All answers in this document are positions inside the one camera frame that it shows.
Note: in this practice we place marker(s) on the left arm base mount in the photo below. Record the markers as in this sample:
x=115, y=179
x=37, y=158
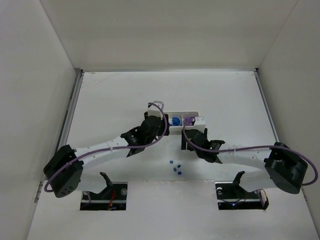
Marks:
x=113, y=197

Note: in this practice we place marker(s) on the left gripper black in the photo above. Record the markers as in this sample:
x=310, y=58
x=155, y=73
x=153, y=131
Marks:
x=164, y=124

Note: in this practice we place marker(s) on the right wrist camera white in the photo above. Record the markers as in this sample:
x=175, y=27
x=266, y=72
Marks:
x=199, y=124

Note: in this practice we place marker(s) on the light purple lego brick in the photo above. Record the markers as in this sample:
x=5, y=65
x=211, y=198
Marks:
x=189, y=121

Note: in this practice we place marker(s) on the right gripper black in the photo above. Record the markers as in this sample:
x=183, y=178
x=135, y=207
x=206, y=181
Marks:
x=186, y=144

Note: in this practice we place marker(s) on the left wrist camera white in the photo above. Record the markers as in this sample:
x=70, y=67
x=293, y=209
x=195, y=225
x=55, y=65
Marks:
x=155, y=108

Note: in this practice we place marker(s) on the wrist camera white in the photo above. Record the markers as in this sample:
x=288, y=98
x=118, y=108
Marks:
x=155, y=108
x=199, y=124

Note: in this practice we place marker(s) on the blue round lego piece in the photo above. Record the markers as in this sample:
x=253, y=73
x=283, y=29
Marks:
x=175, y=122

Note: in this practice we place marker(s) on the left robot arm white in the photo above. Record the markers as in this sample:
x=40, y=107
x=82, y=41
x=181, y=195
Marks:
x=64, y=170

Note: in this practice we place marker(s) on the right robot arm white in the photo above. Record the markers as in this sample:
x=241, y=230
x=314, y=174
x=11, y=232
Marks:
x=276, y=166

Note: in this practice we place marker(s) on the white divided tray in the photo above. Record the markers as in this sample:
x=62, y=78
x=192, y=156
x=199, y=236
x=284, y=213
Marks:
x=181, y=114

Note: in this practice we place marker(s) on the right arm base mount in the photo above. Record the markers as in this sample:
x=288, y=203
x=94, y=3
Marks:
x=230, y=196

